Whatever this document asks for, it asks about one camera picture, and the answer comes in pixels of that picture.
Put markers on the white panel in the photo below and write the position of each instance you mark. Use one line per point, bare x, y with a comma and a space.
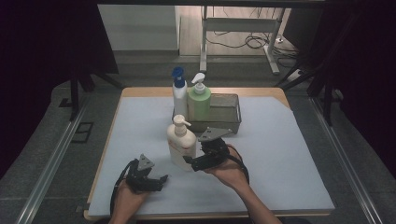
140, 28

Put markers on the black curtain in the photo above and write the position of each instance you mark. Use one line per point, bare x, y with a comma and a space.
367, 62
37, 62

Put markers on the cream pump bottle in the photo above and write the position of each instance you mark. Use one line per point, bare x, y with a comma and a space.
182, 146

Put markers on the person's right hand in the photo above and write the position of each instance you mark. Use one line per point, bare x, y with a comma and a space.
232, 174

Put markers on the white metal desk frame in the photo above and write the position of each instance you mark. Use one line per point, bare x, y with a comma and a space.
239, 25

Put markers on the black stand legs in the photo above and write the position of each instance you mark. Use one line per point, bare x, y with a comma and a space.
327, 102
74, 99

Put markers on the dark metal mesh basket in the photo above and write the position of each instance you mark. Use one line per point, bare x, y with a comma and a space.
224, 115

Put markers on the black floor plate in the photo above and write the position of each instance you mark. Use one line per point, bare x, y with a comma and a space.
65, 102

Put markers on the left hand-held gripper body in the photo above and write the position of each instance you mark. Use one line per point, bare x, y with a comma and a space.
140, 180

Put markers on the green pump bottle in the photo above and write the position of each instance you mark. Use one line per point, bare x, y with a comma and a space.
200, 105

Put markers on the white bottle with blue cap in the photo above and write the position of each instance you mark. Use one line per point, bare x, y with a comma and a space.
180, 99

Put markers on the aluminium rail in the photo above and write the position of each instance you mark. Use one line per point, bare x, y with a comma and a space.
49, 168
345, 161

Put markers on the black overhead beam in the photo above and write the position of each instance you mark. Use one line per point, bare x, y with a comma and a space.
211, 2

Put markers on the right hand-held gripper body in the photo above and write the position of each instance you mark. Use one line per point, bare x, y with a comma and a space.
213, 152

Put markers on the person's left hand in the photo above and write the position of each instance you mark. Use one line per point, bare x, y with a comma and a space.
127, 202

